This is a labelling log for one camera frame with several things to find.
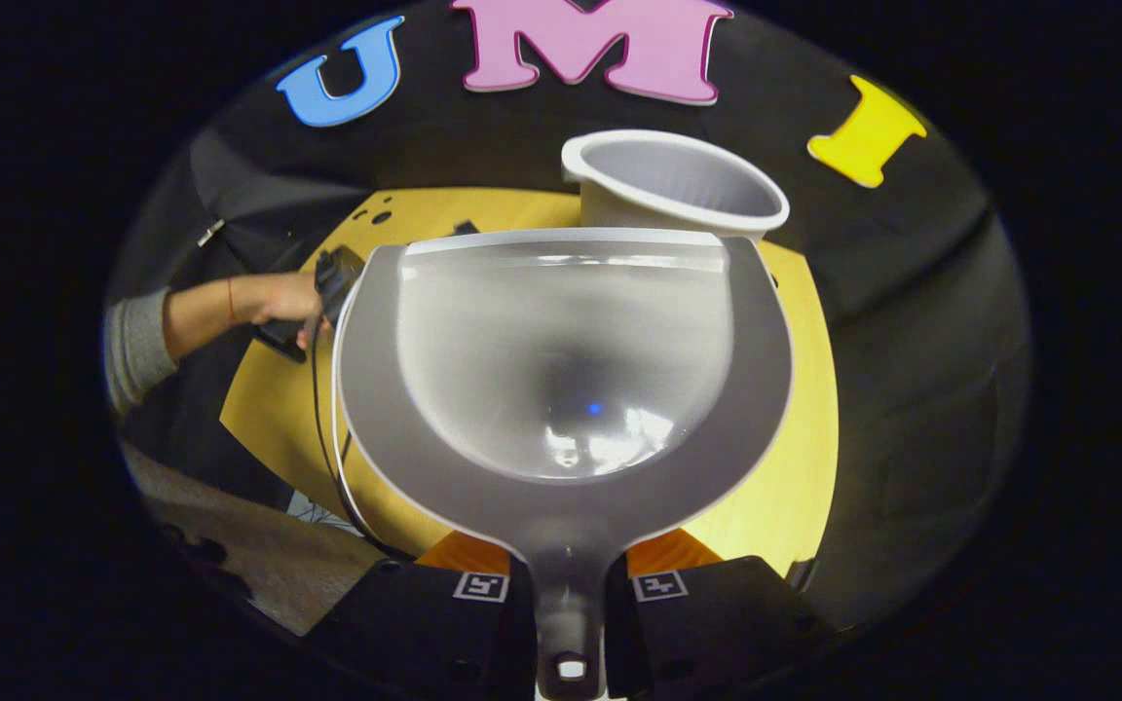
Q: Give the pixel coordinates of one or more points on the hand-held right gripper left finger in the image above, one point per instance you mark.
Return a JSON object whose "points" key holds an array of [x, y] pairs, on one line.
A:
{"points": [[405, 623]]}

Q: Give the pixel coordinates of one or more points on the grey dustpan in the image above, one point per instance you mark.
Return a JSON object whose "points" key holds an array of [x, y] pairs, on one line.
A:
{"points": [[561, 389]]}

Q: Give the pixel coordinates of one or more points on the wooden desktop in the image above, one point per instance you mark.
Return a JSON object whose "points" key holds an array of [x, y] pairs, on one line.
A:
{"points": [[279, 419]]}

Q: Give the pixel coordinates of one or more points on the white ribbed garbage bin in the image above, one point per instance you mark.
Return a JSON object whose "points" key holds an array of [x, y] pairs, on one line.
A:
{"points": [[658, 209]]}

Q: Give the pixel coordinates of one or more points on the black backdrop cloth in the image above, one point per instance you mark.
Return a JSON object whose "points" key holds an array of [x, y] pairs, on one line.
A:
{"points": [[912, 341]]}

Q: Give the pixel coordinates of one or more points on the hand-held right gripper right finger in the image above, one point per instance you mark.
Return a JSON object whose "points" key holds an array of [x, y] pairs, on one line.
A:
{"points": [[717, 623]]}

